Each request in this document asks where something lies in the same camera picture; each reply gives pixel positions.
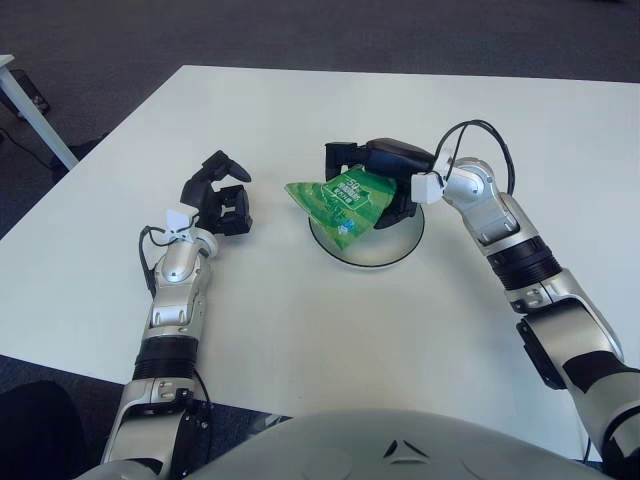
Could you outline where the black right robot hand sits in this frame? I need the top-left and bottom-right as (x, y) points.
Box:
(324, 137), (438, 231)

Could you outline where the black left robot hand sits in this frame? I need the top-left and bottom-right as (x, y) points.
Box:
(180, 149), (253, 238)

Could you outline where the green potato chip bag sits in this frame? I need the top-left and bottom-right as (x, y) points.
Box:
(284, 166), (400, 252)

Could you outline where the white plate with black rim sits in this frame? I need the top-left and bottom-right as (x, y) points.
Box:
(307, 198), (427, 271)

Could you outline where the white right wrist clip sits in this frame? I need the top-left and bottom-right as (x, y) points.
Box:
(410, 154), (455, 206)

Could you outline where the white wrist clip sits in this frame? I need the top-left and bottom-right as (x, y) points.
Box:
(165, 206), (198, 243)
(410, 154), (455, 206)

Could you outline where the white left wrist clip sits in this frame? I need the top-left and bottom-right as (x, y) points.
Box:
(165, 206), (198, 243)

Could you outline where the white desk leg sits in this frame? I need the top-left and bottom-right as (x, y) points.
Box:
(0, 53), (81, 171)

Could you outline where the black box on floor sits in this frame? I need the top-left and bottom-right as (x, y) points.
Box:
(9, 68), (52, 119)

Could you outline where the grey robot torso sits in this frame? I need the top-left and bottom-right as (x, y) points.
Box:
(84, 408), (640, 480)

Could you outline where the dark bulky seat shape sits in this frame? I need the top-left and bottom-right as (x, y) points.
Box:
(0, 378), (87, 480)

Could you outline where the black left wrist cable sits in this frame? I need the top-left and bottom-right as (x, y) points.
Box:
(138, 225), (167, 297)

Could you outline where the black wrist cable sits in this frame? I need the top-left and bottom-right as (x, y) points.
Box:
(433, 118), (517, 197)
(138, 225), (167, 297)

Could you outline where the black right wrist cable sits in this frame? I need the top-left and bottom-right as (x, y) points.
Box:
(433, 118), (517, 197)

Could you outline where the thin black left elbow cable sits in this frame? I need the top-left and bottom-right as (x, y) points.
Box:
(191, 370), (212, 407)

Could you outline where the thin black floor cable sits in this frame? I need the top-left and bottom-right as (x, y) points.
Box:
(0, 128), (57, 172)

